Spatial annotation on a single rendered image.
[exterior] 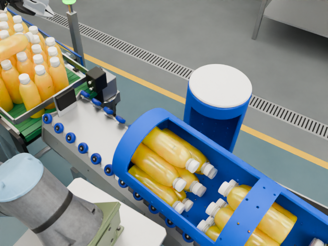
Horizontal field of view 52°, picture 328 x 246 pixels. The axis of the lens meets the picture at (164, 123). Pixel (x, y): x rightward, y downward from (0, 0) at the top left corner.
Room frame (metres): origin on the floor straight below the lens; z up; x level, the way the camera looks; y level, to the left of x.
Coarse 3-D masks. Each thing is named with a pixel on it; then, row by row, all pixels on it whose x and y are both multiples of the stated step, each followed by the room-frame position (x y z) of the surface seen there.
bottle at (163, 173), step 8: (136, 152) 0.63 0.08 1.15; (144, 152) 0.62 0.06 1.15; (152, 152) 0.63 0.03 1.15; (136, 160) 0.61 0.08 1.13; (144, 160) 0.60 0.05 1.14; (152, 160) 0.60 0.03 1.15; (160, 160) 0.60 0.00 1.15; (144, 168) 0.58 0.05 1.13; (152, 168) 0.57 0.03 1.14; (160, 168) 0.57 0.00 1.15; (168, 168) 0.57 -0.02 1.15; (152, 176) 0.56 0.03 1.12; (160, 176) 0.55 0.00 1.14; (168, 176) 0.55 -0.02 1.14; (176, 176) 0.55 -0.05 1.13; (168, 184) 0.53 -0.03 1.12
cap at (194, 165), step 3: (192, 162) 0.58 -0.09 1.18; (195, 162) 0.58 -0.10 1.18; (198, 162) 0.58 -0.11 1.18; (189, 165) 0.57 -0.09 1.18; (192, 165) 0.57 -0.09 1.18; (195, 165) 0.57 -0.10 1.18; (198, 165) 0.58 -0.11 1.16; (189, 168) 0.56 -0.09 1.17; (192, 168) 0.56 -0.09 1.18; (195, 168) 0.57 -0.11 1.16; (192, 171) 0.56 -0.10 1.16
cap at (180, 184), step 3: (180, 180) 0.54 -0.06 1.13; (183, 180) 0.54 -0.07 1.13; (177, 183) 0.53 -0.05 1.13; (180, 183) 0.53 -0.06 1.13; (183, 183) 0.53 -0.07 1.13; (177, 186) 0.52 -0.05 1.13; (180, 186) 0.52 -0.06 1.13; (183, 186) 0.53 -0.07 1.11; (177, 189) 0.52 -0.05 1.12; (180, 189) 0.52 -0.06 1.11
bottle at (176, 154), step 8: (152, 136) 0.66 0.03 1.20; (160, 136) 0.65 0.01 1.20; (168, 136) 0.66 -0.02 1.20; (144, 144) 0.65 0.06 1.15; (152, 144) 0.64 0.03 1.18; (160, 144) 0.63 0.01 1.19; (168, 144) 0.63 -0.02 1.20; (176, 144) 0.63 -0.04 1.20; (160, 152) 0.61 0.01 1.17; (168, 152) 0.60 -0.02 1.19; (176, 152) 0.60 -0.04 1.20; (184, 152) 0.60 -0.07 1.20; (168, 160) 0.59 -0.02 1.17; (176, 160) 0.58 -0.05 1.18; (184, 160) 0.58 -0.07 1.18; (192, 160) 0.59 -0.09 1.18
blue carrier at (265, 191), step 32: (128, 128) 0.66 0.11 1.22; (160, 128) 0.78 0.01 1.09; (192, 128) 0.70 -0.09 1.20; (128, 160) 0.58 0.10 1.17; (224, 160) 0.66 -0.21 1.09; (192, 192) 0.60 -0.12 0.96; (256, 192) 0.46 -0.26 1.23; (288, 192) 0.48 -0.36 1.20; (192, 224) 0.41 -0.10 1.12; (256, 224) 0.37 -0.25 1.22; (320, 224) 0.44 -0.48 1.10
